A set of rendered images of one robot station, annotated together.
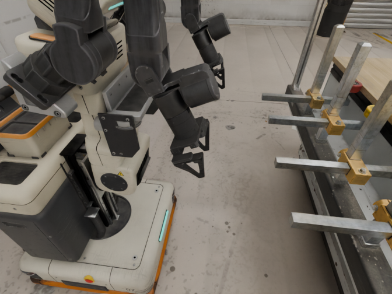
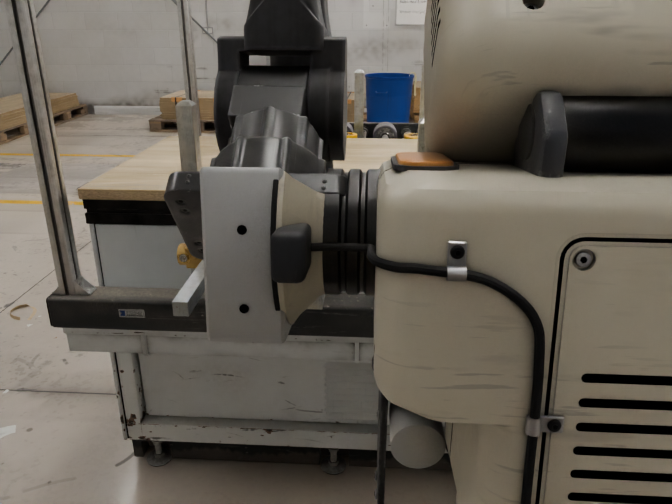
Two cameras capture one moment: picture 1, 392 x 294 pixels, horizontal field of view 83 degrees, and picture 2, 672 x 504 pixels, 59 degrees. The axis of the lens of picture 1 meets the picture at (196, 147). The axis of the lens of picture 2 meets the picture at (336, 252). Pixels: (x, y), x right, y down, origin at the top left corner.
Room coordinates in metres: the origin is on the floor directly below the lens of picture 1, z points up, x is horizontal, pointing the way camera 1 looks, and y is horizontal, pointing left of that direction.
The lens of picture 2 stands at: (0.84, 0.65, 1.31)
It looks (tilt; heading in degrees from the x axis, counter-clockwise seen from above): 22 degrees down; 266
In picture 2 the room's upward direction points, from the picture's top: straight up
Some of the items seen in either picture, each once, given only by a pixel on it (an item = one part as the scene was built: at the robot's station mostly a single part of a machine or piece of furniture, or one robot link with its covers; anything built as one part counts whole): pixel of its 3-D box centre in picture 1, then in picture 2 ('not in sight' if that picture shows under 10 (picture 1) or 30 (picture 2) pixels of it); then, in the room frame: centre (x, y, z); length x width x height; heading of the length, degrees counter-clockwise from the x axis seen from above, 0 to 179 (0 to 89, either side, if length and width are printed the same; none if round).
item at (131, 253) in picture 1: (111, 226); not in sight; (0.68, 0.50, 0.16); 0.67 x 0.64 x 0.25; 83
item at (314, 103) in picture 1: (314, 98); (209, 254); (1.05, -0.62, 0.80); 0.14 x 0.06 x 0.05; 173
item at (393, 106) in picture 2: not in sight; (389, 105); (-0.19, -6.13, 0.36); 0.59 x 0.57 x 0.73; 83
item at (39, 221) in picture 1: (69, 177); not in sight; (0.69, 0.60, 0.59); 0.55 x 0.34 x 0.83; 173
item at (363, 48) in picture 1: (337, 102); not in sight; (0.82, -0.59, 0.90); 0.04 x 0.04 x 0.48; 83
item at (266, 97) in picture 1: (304, 99); (210, 264); (1.04, -0.57, 0.80); 0.43 x 0.03 x 0.04; 83
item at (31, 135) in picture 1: (35, 128); not in sight; (0.69, 0.62, 0.87); 0.23 x 0.15 x 0.11; 173
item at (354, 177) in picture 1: (352, 165); not in sight; (0.55, -0.56, 0.81); 0.14 x 0.06 x 0.05; 173
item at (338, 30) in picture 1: (319, 77); (195, 211); (1.07, -0.63, 0.91); 0.04 x 0.04 x 0.48; 83
